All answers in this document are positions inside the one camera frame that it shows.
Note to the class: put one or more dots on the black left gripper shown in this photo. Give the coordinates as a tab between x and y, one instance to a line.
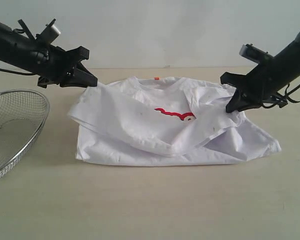
64	69

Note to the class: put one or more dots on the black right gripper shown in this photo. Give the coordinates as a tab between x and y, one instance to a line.
258	88

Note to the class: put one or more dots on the white t-shirt red logo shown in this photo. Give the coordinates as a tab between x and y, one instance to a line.
173	121

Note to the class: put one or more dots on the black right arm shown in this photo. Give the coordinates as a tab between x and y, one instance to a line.
289	57

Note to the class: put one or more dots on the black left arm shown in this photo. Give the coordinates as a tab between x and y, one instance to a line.
36	55

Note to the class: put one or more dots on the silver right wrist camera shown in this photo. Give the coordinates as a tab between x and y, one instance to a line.
254	54

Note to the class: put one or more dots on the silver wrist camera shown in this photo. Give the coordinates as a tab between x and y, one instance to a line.
49	34
254	54

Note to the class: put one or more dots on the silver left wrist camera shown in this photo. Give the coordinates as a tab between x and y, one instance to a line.
49	34

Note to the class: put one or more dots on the silver wire mesh basket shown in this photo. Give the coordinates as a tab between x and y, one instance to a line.
23	113

